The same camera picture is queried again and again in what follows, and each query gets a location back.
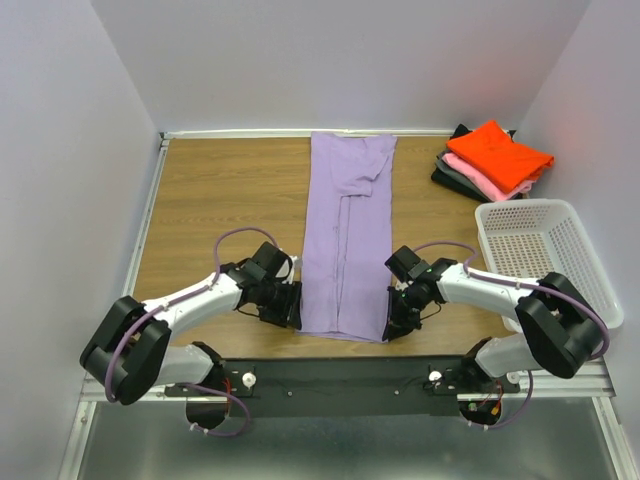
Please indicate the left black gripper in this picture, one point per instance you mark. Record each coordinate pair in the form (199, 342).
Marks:
(289, 313)

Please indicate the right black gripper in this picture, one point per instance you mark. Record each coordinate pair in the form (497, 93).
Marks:
(398, 324)

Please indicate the purple t shirt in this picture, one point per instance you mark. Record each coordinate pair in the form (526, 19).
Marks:
(348, 238)

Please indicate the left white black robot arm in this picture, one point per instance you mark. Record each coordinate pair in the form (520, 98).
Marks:
(131, 352)

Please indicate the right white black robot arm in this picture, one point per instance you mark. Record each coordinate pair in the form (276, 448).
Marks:
(559, 330)

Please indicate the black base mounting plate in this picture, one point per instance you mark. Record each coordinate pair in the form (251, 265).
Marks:
(441, 385)

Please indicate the white plastic laundry basket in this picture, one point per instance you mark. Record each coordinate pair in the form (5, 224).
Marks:
(532, 237)

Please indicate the dark grey folded t shirt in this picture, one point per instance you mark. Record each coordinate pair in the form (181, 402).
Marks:
(455, 181)

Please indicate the pink folded t shirt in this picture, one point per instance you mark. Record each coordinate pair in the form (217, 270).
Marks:
(485, 185)

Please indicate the orange folded t shirt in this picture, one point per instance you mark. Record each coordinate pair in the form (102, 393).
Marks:
(507, 164)

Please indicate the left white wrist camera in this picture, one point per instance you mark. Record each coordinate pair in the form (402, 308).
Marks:
(291, 269)

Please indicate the aluminium frame rail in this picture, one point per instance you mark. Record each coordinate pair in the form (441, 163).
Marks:
(591, 381)

